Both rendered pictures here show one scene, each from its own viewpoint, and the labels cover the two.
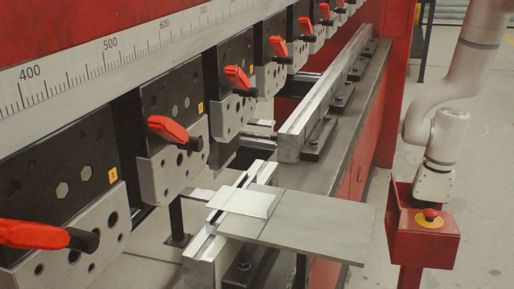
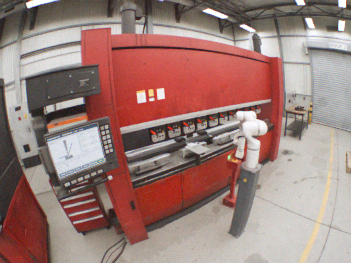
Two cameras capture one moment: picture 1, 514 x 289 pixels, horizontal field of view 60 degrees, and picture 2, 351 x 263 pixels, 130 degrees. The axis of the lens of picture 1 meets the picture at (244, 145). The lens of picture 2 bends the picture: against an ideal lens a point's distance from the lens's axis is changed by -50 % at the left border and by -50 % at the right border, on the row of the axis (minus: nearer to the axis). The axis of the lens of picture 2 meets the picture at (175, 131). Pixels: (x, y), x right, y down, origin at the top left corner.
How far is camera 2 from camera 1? 1.31 m
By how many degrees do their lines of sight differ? 36
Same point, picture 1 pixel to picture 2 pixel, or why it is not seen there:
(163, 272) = not seen: hidden behind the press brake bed
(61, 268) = (156, 137)
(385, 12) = (272, 116)
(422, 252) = (231, 166)
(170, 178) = (171, 134)
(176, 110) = (174, 126)
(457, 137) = (241, 143)
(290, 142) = (214, 140)
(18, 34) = (155, 118)
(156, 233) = not seen: hidden behind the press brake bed
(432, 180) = (238, 153)
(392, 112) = (273, 145)
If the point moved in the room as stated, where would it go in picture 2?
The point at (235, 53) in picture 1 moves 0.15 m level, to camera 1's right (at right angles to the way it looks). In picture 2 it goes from (188, 121) to (199, 122)
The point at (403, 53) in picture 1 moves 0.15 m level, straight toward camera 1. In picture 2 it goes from (276, 128) to (273, 130)
